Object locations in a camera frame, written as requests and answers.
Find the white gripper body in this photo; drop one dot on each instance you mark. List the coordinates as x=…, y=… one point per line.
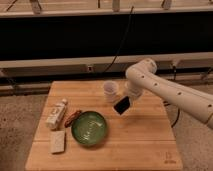
x=132, y=91

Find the black eraser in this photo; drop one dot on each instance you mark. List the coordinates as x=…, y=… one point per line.
x=122, y=105

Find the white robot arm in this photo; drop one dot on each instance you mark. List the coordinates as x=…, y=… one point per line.
x=196, y=103

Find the green bowl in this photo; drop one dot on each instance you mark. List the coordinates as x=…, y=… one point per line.
x=90, y=128

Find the red brown marker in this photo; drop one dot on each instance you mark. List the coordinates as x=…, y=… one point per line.
x=71, y=118

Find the white plastic bottle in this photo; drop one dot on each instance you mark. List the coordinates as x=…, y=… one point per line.
x=56, y=114

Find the white rectangular sponge block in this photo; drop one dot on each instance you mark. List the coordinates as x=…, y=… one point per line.
x=57, y=142

